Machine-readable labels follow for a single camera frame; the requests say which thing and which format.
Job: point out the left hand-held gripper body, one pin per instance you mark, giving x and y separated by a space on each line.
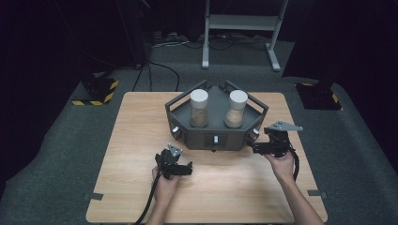
167 162

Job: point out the grey tape piece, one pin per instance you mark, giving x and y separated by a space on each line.
94 196
317 194

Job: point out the black yellow striped base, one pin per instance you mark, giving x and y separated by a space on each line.
319 97
100 90

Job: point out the person's right hand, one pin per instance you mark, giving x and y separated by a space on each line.
281 167

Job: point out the grey metal stand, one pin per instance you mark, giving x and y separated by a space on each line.
242 23

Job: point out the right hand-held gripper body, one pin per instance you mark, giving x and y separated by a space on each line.
280 140

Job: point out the white lid spice jar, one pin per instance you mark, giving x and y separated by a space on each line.
236 109
199 108

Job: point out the person's left hand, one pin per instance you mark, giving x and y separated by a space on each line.
165 187

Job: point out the dark grey corner rack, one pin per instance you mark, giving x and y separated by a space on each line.
216 137

